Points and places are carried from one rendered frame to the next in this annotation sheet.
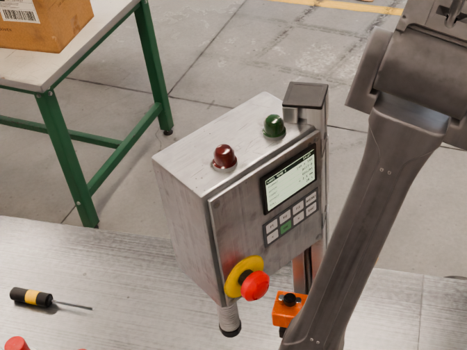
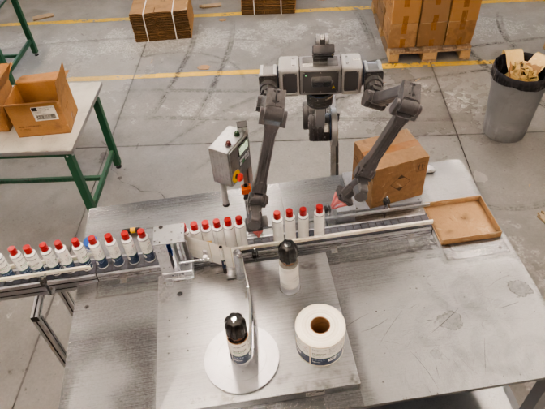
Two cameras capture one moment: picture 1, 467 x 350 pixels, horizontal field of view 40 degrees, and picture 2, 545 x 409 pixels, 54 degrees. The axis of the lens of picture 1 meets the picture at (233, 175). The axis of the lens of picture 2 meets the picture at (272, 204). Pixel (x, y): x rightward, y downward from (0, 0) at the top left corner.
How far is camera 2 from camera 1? 157 cm
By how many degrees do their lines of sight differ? 18
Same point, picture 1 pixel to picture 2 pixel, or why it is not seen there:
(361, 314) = not seen: hidden behind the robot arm
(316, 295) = (259, 170)
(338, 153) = not seen: hidden behind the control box
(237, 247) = (234, 167)
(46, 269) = (130, 220)
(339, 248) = (263, 157)
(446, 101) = (278, 118)
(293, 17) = (165, 85)
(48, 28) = (64, 120)
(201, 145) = (220, 142)
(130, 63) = not seen: hidden behind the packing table
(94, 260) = (150, 212)
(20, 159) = (32, 202)
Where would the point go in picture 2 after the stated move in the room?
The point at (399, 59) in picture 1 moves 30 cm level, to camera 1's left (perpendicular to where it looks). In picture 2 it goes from (268, 112) to (197, 138)
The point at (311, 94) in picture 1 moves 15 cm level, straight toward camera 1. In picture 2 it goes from (243, 123) to (254, 144)
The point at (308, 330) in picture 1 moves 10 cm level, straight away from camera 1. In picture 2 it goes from (259, 179) to (251, 165)
